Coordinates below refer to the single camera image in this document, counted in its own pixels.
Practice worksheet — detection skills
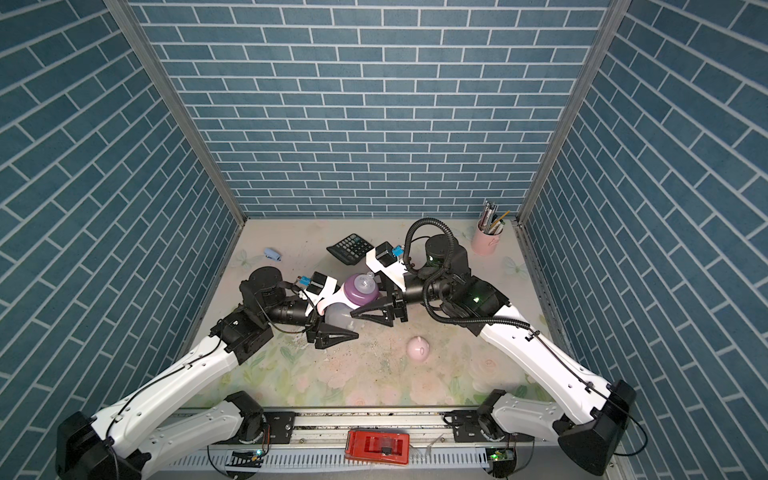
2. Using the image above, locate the pink bottle handle ring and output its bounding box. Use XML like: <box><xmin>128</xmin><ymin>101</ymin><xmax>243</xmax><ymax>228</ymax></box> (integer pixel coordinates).
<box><xmin>316</xmin><ymin>281</ymin><xmax>361</xmax><ymax>316</ymax></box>

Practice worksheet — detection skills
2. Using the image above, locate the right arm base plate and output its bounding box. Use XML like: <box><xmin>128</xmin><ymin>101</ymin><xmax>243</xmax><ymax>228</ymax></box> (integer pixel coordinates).
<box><xmin>442</xmin><ymin>409</ymin><xmax>534</xmax><ymax>443</ymax></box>

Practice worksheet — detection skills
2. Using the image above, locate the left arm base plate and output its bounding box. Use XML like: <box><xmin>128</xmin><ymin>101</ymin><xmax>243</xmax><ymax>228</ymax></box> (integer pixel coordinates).
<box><xmin>236</xmin><ymin>411</ymin><xmax>297</xmax><ymax>445</ymax></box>

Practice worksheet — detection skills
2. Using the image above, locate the pink bottle cap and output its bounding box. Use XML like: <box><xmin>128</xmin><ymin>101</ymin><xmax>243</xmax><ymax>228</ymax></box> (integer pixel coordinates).
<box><xmin>406</xmin><ymin>336</ymin><xmax>431</xmax><ymax>363</ymax></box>

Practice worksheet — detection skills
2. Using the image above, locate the pink pen cup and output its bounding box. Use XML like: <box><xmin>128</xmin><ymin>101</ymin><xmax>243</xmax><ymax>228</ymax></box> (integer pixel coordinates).
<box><xmin>471</xmin><ymin>221</ymin><xmax>504</xmax><ymax>256</ymax></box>

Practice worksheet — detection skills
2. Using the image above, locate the small blue eraser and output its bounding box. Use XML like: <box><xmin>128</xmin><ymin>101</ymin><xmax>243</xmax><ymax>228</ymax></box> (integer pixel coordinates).
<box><xmin>264</xmin><ymin>248</ymin><xmax>281</xmax><ymax>261</ymax></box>

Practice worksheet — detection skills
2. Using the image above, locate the aluminium front rail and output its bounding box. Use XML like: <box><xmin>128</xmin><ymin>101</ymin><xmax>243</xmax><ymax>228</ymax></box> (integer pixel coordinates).
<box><xmin>169</xmin><ymin>401</ymin><xmax>564</xmax><ymax>474</ymax></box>

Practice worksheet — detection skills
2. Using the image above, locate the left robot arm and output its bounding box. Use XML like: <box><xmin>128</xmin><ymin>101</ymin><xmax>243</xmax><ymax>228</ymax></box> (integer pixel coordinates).
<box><xmin>55</xmin><ymin>266</ymin><xmax>345</xmax><ymax>479</ymax></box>

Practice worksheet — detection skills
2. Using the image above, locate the red box on rail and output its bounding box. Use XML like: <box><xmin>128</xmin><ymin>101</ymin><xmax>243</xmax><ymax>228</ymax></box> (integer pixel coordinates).
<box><xmin>344</xmin><ymin>430</ymin><xmax>410</xmax><ymax>465</ymax></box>

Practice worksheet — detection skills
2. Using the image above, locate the black calculator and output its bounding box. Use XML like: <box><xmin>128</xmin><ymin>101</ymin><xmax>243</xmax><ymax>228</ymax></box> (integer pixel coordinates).
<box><xmin>326</xmin><ymin>233</ymin><xmax>373</xmax><ymax>266</ymax></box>

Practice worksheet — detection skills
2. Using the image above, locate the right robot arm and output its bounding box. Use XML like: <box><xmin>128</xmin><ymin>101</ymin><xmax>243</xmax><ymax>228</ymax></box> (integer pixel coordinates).
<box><xmin>352</xmin><ymin>218</ymin><xmax>637</xmax><ymax>476</ymax></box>

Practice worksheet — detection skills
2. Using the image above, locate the clear baby bottle body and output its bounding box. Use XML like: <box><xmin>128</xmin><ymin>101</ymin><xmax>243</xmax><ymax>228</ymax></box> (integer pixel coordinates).
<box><xmin>324</xmin><ymin>303</ymin><xmax>361</xmax><ymax>331</ymax></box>

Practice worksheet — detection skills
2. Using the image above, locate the purple collar with nipple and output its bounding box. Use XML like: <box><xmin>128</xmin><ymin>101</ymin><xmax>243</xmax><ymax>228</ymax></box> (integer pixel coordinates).
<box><xmin>343</xmin><ymin>272</ymin><xmax>380</xmax><ymax>308</ymax></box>

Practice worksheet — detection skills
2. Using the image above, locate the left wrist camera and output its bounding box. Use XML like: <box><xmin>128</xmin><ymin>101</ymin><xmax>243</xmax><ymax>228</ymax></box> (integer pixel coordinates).
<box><xmin>298</xmin><ymin>272</ymin><xmax>338</xmax><ymax>306</ymax></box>

